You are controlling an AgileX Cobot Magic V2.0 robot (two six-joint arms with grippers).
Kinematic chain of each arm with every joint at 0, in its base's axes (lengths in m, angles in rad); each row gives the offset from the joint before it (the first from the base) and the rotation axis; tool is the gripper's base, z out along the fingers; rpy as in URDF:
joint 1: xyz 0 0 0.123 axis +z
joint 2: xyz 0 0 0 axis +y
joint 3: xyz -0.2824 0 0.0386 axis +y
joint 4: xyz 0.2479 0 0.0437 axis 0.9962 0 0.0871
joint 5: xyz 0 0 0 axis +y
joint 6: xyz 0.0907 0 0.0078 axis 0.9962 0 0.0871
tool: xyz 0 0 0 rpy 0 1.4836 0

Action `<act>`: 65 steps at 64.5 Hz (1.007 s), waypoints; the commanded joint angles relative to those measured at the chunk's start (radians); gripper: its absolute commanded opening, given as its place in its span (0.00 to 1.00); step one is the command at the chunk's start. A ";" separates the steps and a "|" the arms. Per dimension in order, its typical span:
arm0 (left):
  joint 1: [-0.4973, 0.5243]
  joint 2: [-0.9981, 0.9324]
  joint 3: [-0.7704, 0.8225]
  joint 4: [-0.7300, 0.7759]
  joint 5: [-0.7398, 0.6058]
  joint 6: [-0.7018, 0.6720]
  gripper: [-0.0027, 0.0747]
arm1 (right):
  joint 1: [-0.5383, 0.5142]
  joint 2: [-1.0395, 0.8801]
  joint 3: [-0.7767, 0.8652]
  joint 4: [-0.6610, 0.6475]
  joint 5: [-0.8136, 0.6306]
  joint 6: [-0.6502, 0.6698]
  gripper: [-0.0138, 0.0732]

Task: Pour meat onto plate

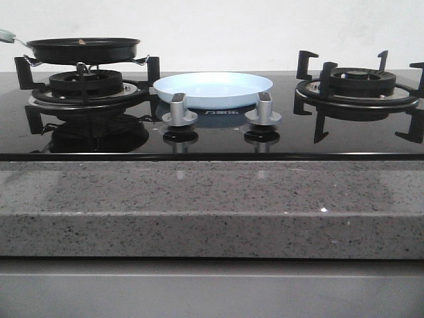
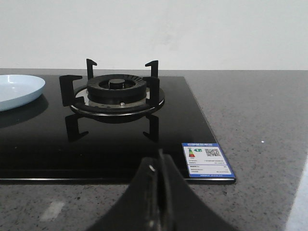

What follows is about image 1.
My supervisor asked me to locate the silver stove knob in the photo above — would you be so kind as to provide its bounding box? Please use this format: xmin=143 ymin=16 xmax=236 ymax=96
xmin=162 ymin=93 xmax=197 ymax=127
xmin=244 ymin=92 xmax=282 ymax=126

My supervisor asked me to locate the wire pan support ring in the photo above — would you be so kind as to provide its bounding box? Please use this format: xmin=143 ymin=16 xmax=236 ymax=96
xmin=22 ymin=53 xmax=150 ymax=74

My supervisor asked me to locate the black gas burner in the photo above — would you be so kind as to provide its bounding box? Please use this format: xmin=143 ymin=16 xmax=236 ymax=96
xmin=293 ymin=68 xmax=419 ymax=122
xmin=28 ymin=70 xmax=150 ymax=121

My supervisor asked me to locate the left black gas burner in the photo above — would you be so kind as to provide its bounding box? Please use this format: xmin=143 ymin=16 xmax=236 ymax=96
xmin=28 ymin=70 xmax=150 ymax=121

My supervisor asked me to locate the light blue plate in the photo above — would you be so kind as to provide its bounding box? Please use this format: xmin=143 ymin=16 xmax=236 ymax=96
xmin=153 ymin=72 xmax=273 ymax=110

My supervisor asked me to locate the black frying pan mint handle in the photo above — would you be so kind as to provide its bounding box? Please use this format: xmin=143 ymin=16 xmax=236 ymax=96
xmin=0 ymin=28 xmax=142 ymax=65

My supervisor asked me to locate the left black pan support grate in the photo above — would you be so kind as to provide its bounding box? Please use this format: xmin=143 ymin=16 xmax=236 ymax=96
xmin=15 ymin=56 xmax=160 ymax=139

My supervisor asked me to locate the left silver stove knob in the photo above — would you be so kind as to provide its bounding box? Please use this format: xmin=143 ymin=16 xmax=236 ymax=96
xmin=162 ymin=93 xmax=197 ymax=127

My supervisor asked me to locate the grey cabinet front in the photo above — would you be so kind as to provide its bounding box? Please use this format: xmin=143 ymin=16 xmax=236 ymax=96
xmin=1 ymin=258 xmax=423 ymax=317

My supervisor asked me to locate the black pan support grate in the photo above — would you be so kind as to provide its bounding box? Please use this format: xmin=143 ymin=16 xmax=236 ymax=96
xmin=15 ymin=56 xmax=160 ymax=139
xmin=293 ymin=50 xmax=423 ymax=143

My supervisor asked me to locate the black glass gas stove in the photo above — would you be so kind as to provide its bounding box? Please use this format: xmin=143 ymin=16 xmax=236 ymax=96
xmin=1 ymin=72 xmax=423 ymax=162

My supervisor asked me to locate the right black pan support grate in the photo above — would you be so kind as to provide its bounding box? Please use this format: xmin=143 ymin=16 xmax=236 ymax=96
xmin=293 ymin=50 xmax=423 ymax=143

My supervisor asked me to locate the right black gas burner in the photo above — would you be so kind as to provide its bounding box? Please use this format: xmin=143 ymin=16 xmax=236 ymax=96
xmin=293 ymin=68 xmax=419 ymax=122

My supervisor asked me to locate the right silver stove knob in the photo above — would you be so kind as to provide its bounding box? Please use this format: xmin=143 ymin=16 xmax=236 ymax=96
xmin=244 ymin=92 xmax=282 ymax=126

